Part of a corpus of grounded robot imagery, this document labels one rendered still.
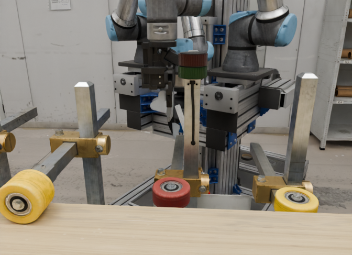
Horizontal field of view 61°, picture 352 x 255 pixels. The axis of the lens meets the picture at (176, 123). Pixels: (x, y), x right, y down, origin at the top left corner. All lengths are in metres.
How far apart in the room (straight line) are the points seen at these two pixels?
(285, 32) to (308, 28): 2.34
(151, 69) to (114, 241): 0.42
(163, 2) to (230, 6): 0.76
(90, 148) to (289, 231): 0.47
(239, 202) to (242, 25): 0.69
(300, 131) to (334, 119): 3.05
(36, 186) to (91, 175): 0.24
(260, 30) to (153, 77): 0.55
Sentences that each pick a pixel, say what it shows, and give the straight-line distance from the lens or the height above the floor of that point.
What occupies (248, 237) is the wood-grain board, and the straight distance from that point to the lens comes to 0.53.
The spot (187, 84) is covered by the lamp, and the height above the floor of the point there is 1.11.
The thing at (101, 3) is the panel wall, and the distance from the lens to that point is 3.45.
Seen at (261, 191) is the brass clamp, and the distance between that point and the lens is 0.77.
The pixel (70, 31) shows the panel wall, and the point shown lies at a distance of 3.57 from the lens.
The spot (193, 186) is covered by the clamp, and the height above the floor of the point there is 0.85.
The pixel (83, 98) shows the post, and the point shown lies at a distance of 0.72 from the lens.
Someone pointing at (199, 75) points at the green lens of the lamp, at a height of 1.13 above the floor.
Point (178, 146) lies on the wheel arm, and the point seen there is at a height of 0.86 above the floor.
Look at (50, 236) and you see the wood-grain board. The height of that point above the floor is 0.90.
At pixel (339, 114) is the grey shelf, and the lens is 3.78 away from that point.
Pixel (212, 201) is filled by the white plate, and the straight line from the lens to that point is 0.83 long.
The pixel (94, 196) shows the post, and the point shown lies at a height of 0.81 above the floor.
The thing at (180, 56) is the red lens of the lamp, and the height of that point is 1.17.
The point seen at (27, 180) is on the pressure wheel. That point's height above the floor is 0.98.
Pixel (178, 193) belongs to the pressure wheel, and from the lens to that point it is 0.61.
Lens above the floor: 1.24
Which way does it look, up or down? 19 degrees down
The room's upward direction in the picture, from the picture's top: straight up
